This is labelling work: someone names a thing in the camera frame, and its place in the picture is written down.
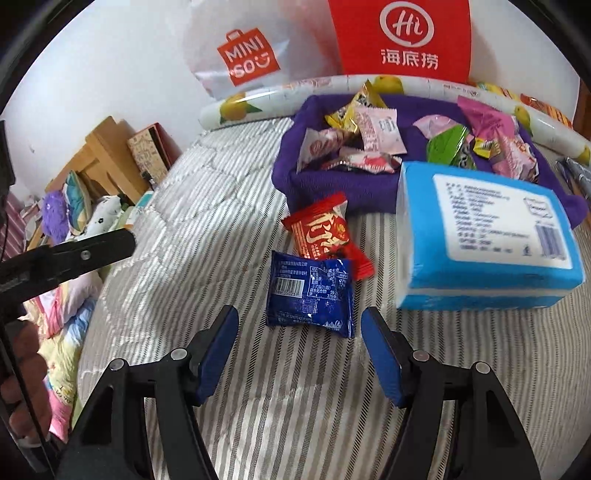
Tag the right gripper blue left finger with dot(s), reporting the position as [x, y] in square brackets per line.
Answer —
[210, 349]

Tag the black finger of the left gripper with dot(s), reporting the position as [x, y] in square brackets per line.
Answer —
[44, 268]

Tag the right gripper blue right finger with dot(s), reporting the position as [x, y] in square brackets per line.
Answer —
[390, 353]

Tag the green snack packet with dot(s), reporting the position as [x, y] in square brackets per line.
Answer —
[451, 148]

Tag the pale pink snack packet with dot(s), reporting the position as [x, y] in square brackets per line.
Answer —
[379, 130]

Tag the panda print snack packet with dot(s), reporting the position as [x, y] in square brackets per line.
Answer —
[509, 157]

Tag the person's hand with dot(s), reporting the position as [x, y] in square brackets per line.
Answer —
[33, 370]

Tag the purple plush toy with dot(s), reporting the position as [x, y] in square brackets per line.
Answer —
[54, 217]

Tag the dark blue snack packet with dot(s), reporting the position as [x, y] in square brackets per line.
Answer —
[311, 292]

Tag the blue tissue pack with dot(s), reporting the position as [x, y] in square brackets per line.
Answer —
[471, 240]

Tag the red snack packet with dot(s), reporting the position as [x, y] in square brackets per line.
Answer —
[321, 232]

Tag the wooden furniture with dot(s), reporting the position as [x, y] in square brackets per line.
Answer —
[104, 164]

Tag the patterned box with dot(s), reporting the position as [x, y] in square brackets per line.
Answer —
[154, 153]

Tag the pink strawberry snack packet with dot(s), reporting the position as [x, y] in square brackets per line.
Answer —
[373, 162]

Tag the purple towel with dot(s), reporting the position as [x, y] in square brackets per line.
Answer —
[366, 192]

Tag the white pink snack packet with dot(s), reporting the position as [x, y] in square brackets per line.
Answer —
[318, 144]

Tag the yellow snack packet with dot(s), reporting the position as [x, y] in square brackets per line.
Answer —
[344, 118]

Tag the magenta snack packet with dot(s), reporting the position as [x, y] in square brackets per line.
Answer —
[488, 124]

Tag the grey checked cloth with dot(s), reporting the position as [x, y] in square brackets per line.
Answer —
[576, 176]

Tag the yellow chips bag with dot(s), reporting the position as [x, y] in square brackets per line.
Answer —
[492, 88]

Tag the orange chips bag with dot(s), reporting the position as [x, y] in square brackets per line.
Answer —
[546, 109]

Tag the white Miniso plastic bag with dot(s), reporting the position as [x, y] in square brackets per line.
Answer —
[231, 46]

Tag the red Haidilao bag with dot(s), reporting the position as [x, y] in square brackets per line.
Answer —
[425, 38]

